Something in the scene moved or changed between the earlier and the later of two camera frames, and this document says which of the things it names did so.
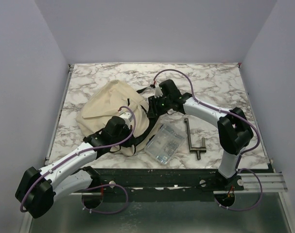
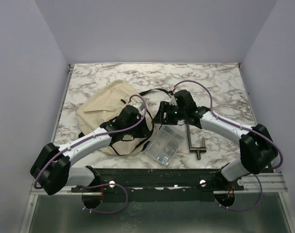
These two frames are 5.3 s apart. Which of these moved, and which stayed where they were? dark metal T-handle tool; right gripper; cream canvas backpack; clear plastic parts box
Moved: right gripper
Stayed: dark metal T-handle tool; clear plastic parts box; cream canvas backpack
